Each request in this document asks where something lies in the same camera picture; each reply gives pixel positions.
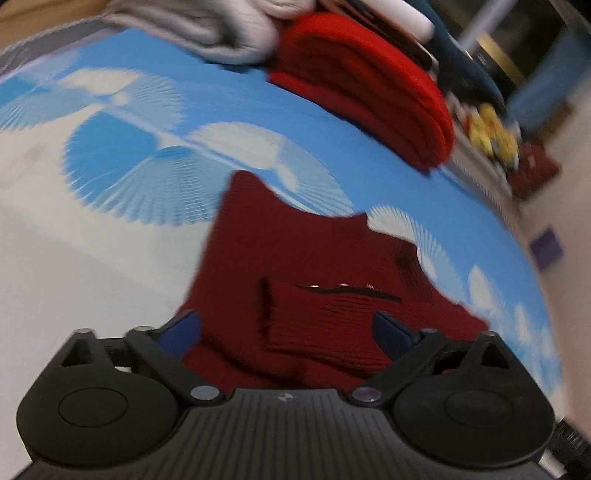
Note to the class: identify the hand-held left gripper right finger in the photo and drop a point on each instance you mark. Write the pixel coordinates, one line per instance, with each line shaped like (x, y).
(392, 337)

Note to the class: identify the dark red cushion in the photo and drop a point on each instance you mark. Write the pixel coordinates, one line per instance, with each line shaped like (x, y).
(533, 170)

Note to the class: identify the dark teal garment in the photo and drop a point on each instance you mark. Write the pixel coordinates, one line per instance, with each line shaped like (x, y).
(461, 50)

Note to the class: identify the blue and white bed sheet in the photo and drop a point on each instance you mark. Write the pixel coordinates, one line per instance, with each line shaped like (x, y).
(92, 207)

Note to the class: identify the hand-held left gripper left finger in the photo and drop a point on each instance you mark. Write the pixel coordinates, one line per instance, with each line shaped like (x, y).
(182, 330)

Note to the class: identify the cream folded fleece blanket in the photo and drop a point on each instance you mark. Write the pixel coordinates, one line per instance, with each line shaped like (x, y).
(286, 5)
(221, 41)

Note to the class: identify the white folded quilt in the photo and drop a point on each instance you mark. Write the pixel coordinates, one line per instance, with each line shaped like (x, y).
(401, 14)

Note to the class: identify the red folded blanket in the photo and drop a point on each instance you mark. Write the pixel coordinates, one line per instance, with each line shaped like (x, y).
(369, 83)

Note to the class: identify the yellow plush toy striped outfit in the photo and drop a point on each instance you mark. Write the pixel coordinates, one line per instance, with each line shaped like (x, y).
(505, 145)

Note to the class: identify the purple mat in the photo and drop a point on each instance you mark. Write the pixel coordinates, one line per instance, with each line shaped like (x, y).
(547, 247)

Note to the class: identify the wooden bed headboard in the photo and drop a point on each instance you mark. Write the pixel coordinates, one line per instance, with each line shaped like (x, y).
(37, 14)

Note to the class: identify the dark red knit baby romper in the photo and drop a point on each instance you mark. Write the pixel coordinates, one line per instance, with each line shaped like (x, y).
(314, 258)

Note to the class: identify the blue curtain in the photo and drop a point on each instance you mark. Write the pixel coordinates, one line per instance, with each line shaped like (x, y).
(545, 78)

